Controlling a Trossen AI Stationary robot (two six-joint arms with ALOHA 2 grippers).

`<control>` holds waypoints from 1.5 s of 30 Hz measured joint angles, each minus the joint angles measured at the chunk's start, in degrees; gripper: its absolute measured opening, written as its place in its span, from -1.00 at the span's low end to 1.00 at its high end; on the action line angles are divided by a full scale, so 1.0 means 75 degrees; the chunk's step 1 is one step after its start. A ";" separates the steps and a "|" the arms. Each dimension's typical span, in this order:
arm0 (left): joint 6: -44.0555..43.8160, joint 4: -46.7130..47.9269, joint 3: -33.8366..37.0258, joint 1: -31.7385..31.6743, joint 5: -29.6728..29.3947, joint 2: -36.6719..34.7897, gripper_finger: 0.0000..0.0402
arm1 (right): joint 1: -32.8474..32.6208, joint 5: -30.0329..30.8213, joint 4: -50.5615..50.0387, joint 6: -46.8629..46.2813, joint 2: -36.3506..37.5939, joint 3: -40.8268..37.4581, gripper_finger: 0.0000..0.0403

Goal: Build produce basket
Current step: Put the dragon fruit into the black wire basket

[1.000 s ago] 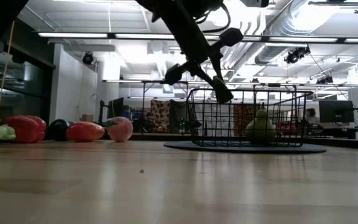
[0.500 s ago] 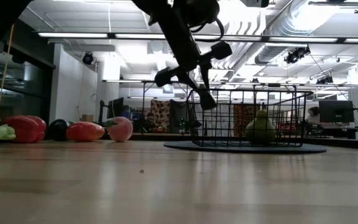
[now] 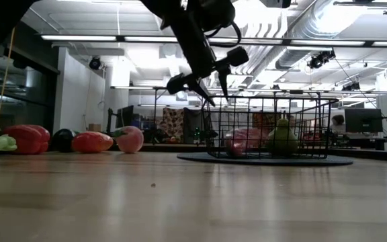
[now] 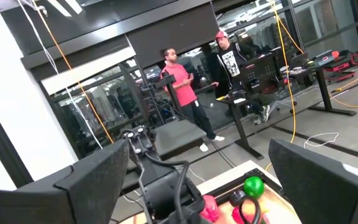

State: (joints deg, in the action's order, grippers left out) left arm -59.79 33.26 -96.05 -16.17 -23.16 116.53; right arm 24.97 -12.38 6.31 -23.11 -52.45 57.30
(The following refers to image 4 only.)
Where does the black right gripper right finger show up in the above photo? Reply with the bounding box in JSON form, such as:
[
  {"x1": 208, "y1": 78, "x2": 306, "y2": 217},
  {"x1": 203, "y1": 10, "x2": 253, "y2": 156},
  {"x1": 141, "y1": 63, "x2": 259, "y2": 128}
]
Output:
[{"x1": 268, "y1": 138, "x2": 358, "y2": 224}]

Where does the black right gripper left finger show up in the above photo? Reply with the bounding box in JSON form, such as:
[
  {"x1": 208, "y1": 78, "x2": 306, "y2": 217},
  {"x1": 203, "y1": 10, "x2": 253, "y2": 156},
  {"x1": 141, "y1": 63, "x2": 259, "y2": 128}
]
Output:
[{"x1": 0, "y1": 138, "x2": 130, "y2": 224}]

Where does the green round fruit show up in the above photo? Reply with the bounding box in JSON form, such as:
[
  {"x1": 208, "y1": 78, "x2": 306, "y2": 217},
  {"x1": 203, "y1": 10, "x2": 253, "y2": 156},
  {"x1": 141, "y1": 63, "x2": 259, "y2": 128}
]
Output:
[{"x1": 243, "y1": 176, "x2": 265, "y2": 200}]

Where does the round dark eggplant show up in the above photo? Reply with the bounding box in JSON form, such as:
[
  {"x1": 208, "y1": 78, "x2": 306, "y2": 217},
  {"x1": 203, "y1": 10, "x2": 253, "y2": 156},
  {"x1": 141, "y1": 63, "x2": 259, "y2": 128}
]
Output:
[{"x1": 230, "y1": 190, "x2": 247, "y2": 208}]

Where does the red round fruit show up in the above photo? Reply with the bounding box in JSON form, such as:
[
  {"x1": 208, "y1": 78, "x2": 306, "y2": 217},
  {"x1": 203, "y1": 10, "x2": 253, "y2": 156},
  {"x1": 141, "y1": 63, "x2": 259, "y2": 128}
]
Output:
[{"x1": 231, "y1": 198, "x2": 262, "y2": 224}]

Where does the red bell pepper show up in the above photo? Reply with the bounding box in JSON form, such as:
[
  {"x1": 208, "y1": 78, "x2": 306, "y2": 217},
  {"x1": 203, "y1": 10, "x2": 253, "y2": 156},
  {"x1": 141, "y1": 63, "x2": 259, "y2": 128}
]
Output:
[{"x1": 200, "y1": 194, "x2": 220, "y2": 223}]

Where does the black standing desk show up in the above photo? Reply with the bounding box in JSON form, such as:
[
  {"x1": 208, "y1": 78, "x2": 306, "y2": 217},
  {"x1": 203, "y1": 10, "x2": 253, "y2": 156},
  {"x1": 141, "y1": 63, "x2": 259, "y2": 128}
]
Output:
[{"x1": 215, "y1": 49, "x2": 358, "y2": 161}]

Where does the gray side desk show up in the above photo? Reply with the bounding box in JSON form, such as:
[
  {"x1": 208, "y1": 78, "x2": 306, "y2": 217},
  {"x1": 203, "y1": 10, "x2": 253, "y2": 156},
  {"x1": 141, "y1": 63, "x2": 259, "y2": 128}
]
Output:
[{"x1": 121, "y1": 119, "x2": 208, "y2": 192}]

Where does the white window blind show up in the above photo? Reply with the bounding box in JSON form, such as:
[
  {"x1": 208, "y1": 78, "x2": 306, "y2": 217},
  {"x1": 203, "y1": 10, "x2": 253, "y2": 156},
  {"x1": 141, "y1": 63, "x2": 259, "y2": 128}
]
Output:
[{"x1": 40, "y1": 46, "x2": 137, "y2": 96}]

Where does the black perforated panel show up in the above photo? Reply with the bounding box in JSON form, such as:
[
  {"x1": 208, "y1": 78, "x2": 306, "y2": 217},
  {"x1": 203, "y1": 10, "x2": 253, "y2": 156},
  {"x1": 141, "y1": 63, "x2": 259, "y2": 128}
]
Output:
[{"x1": 239, "y1": 53, "x2": 282, "y2": 94}]

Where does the black tripod stand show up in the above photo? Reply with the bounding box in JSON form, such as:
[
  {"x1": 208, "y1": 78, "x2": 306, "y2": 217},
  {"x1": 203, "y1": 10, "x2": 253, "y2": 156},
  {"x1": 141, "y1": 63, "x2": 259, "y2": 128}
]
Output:
[{"x1": 141, "y1": 72, "x2": 183, "y2": 125}]

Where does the person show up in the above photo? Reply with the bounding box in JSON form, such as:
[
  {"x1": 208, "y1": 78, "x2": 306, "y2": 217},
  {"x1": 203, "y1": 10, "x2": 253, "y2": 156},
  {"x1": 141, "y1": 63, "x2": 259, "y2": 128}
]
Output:
[
  {"x1": 208, "y1": 30, "x2": 272, "y2": 125},
  {"x1": 160, "y1": 47, "x2": 226, "y2": 153}
]

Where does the dark window blind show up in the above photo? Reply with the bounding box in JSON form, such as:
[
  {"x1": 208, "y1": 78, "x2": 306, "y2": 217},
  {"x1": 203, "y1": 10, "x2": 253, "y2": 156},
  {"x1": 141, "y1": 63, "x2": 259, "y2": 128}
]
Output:
[{"x1": 126, "y1": 1, "x2": 220, "y2": 70}]

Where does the white floor cable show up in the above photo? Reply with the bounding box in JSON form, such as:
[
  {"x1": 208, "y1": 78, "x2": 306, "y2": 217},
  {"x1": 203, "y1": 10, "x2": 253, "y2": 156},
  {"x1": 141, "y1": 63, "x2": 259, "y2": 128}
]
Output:
[{"x1": 303, "y1": 132, "x2": 341, "y2": 149}]

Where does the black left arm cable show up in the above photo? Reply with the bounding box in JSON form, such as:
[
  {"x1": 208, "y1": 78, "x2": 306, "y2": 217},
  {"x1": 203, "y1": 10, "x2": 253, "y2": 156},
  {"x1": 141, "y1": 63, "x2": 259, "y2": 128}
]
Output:
[{"x1": 239, "y1": 195, "x2": 261, "y2": 224}]

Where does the white hanging rope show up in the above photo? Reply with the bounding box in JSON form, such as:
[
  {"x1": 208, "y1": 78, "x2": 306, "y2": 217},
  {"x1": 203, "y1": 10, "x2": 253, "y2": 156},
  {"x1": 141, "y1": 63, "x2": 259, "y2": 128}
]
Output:
[{"x1": 16, "y1": 0, "x2": 104, "y2": 150}]

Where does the yellow cable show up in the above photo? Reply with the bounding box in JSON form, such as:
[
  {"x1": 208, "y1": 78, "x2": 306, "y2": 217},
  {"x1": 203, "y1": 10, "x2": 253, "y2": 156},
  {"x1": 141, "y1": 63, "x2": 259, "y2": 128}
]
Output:
[{"x1": 267, "y1": 0, "x2": 306, "y2": 172}]

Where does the orange hanging cable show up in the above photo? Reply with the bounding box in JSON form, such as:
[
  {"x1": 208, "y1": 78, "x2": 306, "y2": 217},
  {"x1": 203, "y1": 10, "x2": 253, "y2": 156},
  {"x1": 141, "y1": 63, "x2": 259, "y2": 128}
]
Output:
[{"x1": 29, "y1": 0, "x2": 115, "y2": 144}]

